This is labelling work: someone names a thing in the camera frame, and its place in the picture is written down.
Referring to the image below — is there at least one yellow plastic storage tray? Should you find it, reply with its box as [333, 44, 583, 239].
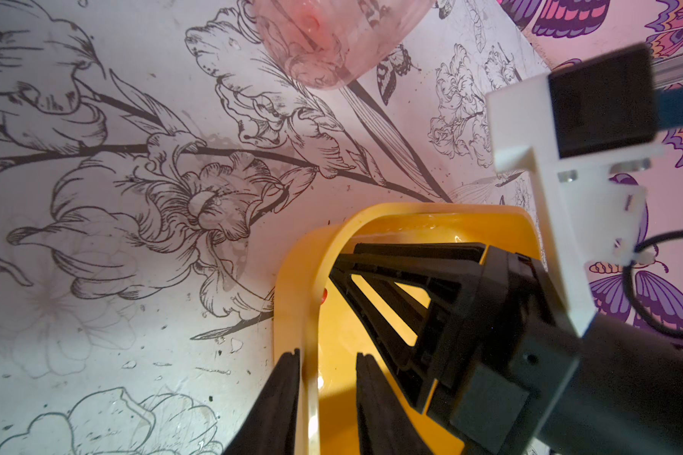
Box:
[273, 203, 541, 454]

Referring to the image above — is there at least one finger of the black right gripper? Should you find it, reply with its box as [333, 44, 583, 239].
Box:
[330, 272, 450, 413]
[330, 249, 489, 319]

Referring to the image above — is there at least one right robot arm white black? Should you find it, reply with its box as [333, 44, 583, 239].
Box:
[330, 243, 683, 454]

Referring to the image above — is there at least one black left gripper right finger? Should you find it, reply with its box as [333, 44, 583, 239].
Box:
[356, 353, 432, 454]

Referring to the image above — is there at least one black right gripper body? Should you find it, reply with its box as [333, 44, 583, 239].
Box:
[412, 244, 580, 454]

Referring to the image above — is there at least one pink spray bottle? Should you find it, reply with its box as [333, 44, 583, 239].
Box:
[252, 0, 434, 90]

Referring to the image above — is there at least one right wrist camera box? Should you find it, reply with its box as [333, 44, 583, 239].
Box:
[485, 45, 662, 335]

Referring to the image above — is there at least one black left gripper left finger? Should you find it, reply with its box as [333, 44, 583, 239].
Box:
[223, 349, 301, 455]

